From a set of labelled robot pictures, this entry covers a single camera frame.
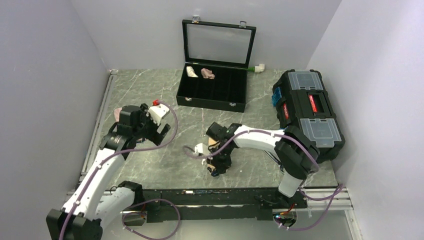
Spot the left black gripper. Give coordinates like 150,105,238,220
132,104,170,146

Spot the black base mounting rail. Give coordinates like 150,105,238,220
124,187,308,223

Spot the black plastic toolbox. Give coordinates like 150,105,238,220
271,69,346,164

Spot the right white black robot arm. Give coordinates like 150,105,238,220
205,122,320,208

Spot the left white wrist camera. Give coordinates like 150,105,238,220
147,99,170,126

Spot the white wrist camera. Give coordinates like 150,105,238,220
194,143,210,156
147,99,170,126

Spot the black compartment storage box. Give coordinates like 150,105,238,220
176,19,257,113

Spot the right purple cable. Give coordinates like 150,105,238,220
183,129,345,232

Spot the rolled white underwear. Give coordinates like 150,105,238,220
185,66,199,78

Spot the green white pipe fitting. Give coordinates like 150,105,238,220
247,64,265,73

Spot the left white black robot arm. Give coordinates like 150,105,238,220
46,100,176,240

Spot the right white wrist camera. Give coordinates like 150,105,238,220
194,143,210,156

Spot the pink underwear navy trim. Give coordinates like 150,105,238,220
113,107,123,122

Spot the rolled pink underwear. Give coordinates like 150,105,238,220
201,68,215,80

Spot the beige underwear navy trim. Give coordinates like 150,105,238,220
206,137,220,177

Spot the aluminium frame rail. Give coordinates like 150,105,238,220
52,69,118,240

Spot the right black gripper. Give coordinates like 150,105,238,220
206,144,234,174

